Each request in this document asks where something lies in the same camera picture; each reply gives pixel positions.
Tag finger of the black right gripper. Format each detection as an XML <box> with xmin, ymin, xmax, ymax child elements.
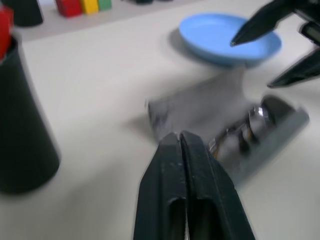
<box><xmin>230</xmin><ymin>0</ymin><xmax>297</xmax><ymax>48</ymax></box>
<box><xmin>266</xmin><ymin>48</ymin><xmax>320</xmax><ymax>88</ymax></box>

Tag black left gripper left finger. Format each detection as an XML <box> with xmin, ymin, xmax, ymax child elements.
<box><xmin>133</xmin><ymin>132</ymin><xmax>188</xmax><ymax>240</ymax></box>

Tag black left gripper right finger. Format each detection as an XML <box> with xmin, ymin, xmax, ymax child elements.
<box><xmin>179</xmin><ymin>130</ymin><xmax>256</xmax><ymax>240</ymax></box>

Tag dark-framed glasses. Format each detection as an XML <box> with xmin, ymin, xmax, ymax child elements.
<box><xmin>206</xmin><ymin>96</ymin><xmax>279</xmax><ymax>162</ymax></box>

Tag black cylindrical cup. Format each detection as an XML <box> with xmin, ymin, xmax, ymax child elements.
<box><xmin>0</xmin><ymin>34</ymin><xmax>61</xmax><ymax>195</ymax></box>

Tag blue plate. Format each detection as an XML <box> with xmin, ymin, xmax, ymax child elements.
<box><xmin>178</xmin><ymin>12</ymin><xmax>283</xmax><ymax>68</ymax></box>

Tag green block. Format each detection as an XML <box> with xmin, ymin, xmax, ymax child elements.
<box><xmin>97</xmin><ymin>0</ymin><xmax>113</xmax><ymax>12</ymax></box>

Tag yellow block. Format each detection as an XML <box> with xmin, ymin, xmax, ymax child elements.
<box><xmin>81</xmin><ymin>0</ymin><xmax>100</xmax><ymax>15</ymax></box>

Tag red block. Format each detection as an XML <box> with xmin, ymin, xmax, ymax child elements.
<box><xmin>55</xmin><ymin>0</ymin><xmax>84</xmax><ymax>18</ymax></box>

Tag red marker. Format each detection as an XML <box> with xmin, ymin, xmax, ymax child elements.
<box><xmin>0</xmin><ymin>4</ymin><xmax>15</xmax><ymax>63</ymax></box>

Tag black cone-shaped object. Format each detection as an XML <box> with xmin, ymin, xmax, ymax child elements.
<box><xmin>2</xmin><ymin>0</ymin><xmax>45</xmax><ymax>28</ymax></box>

